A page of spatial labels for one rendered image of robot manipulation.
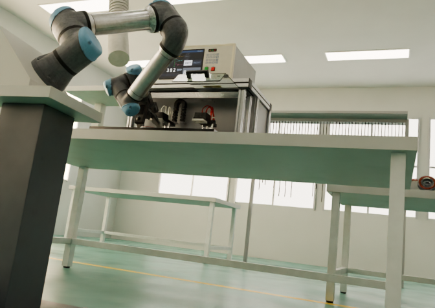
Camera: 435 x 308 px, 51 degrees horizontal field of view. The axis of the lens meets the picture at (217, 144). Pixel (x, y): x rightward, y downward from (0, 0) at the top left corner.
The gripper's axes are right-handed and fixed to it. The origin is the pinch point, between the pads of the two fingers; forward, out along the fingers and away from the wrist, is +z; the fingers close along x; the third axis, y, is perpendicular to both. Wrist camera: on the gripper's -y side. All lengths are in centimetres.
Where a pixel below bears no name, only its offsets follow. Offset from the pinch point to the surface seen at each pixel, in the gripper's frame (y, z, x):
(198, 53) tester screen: 43, -24, -15
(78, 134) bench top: -24.4, -14.0, 22.3
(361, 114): 312, 170, -73
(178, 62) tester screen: 39.2, -20.5, -3.3
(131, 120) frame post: 11.1, -0.1, 17.9
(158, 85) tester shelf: 27.1, -13.1, 5.0
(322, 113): 311, 169, -28
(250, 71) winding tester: 63, -3, -35
